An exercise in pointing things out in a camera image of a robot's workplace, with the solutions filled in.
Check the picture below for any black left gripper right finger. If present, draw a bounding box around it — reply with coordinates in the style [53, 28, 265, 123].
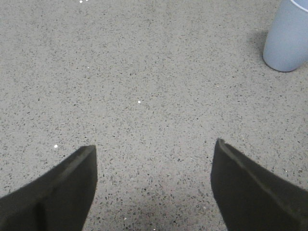
[211, 139, 308, 231]

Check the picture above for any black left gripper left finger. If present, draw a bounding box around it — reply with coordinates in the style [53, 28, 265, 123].
[0, 145, 97, 231]

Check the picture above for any blue plastic cup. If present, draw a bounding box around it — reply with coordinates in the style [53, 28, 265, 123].
[263, 0, 308, 72]

